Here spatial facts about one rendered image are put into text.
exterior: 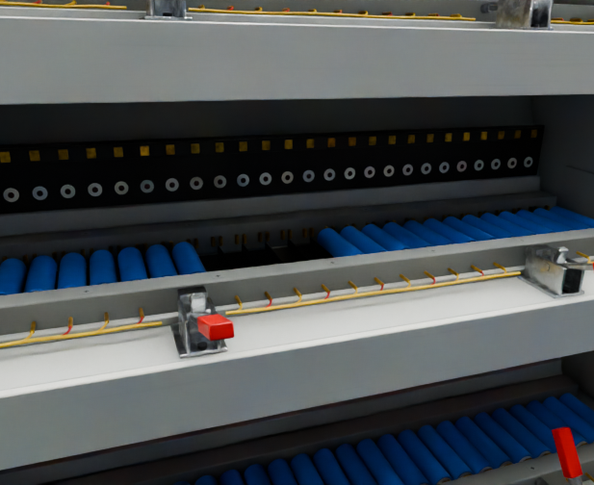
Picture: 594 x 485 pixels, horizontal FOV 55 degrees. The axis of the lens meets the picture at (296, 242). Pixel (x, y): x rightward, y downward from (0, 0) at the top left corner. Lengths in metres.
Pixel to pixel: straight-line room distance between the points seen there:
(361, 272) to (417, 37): 0.16
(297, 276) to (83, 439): 0.16
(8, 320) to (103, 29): 0.18
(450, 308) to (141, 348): 0.21
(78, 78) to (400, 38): 0.20
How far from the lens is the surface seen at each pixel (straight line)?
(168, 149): 0.48
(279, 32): 0.37
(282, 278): 0.38
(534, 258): 0.47
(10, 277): 0.42
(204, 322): 0.28
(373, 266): 0.41
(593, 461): 0.57
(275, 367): 0.34
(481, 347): 0.41
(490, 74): 0.44
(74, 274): 0.41
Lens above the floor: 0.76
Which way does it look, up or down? 1 degrees up
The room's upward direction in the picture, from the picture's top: 6 degrees counter-clockwise
